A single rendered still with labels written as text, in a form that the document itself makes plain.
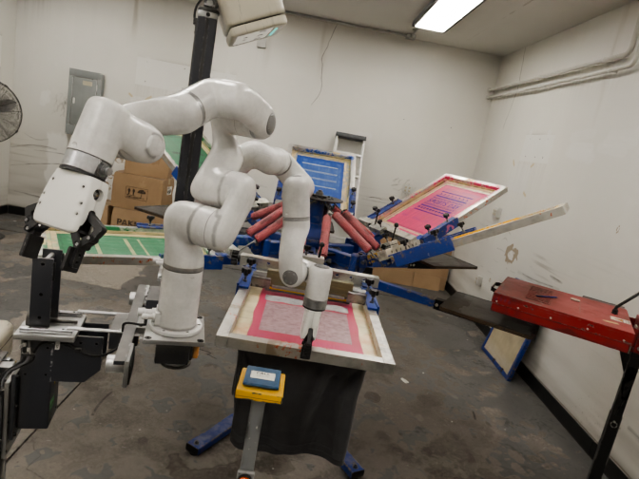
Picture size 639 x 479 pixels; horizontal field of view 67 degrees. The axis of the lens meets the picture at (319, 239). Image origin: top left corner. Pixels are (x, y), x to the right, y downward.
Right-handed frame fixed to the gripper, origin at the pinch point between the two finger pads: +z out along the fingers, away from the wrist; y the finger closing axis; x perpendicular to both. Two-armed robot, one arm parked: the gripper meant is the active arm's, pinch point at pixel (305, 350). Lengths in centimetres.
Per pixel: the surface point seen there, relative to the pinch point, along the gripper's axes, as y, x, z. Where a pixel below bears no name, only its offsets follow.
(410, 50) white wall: -471, 87, -188
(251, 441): 21.1, -11.8, 20.9
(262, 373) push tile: 17.7, -12.1, 1.0
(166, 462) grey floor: -61, -52, 98
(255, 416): 21.1, -12.0, 12.9
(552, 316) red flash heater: -54, 108, -10
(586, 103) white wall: -251, 200, -132
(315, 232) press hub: -136, 1, -12
